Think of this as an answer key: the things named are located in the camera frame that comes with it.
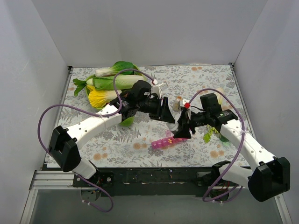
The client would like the clear pill jar gold lid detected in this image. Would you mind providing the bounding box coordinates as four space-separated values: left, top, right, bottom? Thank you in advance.
172 96 182 112

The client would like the white radish with leaves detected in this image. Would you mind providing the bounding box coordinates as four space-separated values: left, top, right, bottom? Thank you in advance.
73 78 93 97

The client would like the bok choy toy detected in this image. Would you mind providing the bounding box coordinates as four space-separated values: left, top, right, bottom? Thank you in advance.
95 61 138 77

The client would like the black base frame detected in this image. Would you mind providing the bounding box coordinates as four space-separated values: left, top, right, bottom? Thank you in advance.
41 163 248 201

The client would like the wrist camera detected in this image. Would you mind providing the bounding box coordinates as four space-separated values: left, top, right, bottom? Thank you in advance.
179 99 191 118
151 82 168 98

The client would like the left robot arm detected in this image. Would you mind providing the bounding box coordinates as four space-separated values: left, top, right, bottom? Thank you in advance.
49 80 176 187

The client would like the green glass bottle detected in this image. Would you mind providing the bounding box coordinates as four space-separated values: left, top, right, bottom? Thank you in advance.
220 136 229 142

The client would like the purple cable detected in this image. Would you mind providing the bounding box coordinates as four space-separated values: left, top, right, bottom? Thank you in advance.
186 88 246 203
38 69 157 213

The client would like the yellow cabbage toy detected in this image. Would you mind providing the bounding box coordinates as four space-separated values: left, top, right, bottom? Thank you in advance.
88 90 117 109

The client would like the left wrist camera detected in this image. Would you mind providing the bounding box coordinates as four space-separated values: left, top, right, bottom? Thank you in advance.
151 82 168 98

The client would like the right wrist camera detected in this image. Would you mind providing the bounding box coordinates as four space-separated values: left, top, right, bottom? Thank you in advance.
179 99 191 118

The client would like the white pill bottle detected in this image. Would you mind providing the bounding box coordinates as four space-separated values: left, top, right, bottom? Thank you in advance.
166 122 179 134

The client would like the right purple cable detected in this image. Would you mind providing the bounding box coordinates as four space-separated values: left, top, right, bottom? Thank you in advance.
186 88 246 203

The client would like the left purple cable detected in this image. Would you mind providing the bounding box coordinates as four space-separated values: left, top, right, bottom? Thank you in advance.
38 69 157 213

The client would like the celery stalk toy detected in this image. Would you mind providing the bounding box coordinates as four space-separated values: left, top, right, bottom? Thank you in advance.
203 92 223 143

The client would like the green round cabbage toy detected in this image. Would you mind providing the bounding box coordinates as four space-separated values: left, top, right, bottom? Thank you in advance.
120 116 135 127

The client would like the napa cabbage toy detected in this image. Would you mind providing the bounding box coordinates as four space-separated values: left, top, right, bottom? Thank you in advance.
91 75 144 90

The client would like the pink weekly pill organizer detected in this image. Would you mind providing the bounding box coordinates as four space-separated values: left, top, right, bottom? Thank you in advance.
151 131 187 150

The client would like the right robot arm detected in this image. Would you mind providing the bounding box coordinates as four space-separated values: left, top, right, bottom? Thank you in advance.
170 93 291 202

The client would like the green plastic basket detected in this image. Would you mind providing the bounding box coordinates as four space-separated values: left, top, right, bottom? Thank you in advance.
85 71 146 110

